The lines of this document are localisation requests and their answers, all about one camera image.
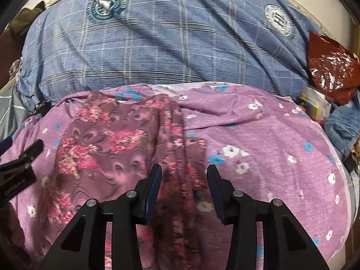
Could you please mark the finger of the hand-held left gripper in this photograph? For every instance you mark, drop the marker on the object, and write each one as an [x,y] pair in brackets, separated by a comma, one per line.
[5,146]
[28,154]

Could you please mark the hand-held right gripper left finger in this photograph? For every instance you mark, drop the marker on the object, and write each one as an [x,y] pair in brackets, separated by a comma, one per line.
[153,191]

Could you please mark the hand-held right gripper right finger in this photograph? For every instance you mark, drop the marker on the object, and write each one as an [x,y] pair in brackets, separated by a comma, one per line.
[216,191]

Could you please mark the dark pink floral garment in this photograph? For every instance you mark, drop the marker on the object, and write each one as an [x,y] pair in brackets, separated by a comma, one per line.
[107,146]

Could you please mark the purple flowered bed sheet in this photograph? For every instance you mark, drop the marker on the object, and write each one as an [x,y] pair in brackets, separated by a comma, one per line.
[267,174]

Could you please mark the olive green cloth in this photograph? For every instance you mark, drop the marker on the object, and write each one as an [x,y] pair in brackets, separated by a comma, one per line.
[26,17]

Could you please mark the colourful small box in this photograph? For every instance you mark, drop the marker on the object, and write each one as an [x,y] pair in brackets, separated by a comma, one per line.
[316,105]

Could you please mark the blue denim cloth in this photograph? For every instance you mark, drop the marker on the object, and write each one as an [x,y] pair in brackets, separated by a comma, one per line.
[343,126]

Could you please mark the blue plaid blanket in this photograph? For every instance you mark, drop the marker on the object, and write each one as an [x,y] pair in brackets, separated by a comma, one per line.
[168,47]

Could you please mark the red plastic bag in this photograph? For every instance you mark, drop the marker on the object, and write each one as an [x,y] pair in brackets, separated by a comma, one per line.
[329,62]

